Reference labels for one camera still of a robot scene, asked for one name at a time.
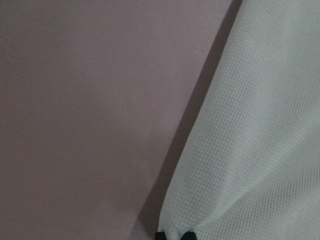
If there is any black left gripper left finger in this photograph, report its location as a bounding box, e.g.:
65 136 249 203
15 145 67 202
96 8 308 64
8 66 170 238
154 231 166 240

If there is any olive green long-sleeve shirt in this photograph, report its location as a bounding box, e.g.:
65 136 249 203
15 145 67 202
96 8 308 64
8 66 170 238
157 0 320 240

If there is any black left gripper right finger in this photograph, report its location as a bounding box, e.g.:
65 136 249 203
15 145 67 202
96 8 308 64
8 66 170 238
181 231 197 240

